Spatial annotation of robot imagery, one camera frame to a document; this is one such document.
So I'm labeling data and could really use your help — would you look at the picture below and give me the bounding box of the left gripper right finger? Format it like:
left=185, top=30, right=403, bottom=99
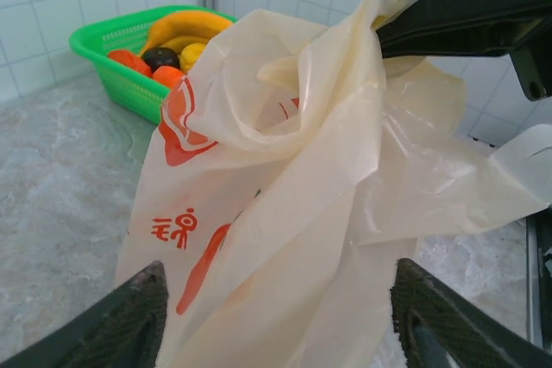
left=389, top=257, right=552, bottom=368

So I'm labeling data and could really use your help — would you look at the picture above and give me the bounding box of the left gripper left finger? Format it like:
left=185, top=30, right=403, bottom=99
left=0, top=259, right=170, bottom=368

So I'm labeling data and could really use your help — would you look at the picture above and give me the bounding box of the beige printed plastic bag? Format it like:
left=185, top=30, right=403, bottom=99
left=115, top=0, right=552, bottom=368

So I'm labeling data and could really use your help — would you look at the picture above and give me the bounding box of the green plastic basket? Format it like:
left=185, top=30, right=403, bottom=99
left=68, top=4, right=239, bottom=126

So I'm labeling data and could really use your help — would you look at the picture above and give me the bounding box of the small fake tangerine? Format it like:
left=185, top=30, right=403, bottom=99
left=151, top=65, right=186, bottom=90

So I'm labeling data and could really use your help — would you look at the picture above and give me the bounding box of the large fake orange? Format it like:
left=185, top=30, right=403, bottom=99
left=106, top=48, right=153, bottom=78

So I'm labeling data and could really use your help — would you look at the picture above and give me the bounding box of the dark fake mangosteen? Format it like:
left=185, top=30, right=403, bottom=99
left=141, top=47, right=181, bottom=72

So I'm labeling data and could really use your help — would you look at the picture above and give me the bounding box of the yellow fake lemon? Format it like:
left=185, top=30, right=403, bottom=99
left=179, top=42, right=212, bottom=72

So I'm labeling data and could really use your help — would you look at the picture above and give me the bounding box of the yellow fake banana bunch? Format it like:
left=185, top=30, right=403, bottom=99
left=140, top=9, right=234, bottom=57

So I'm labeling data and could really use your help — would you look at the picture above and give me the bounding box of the grey metal floor rail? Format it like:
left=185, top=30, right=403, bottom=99
left=524, top=212, right=552, bottom=352

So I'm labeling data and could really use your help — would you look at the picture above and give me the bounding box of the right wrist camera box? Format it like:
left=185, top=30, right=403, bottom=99
left=491, top=123, right=552, bottom=212

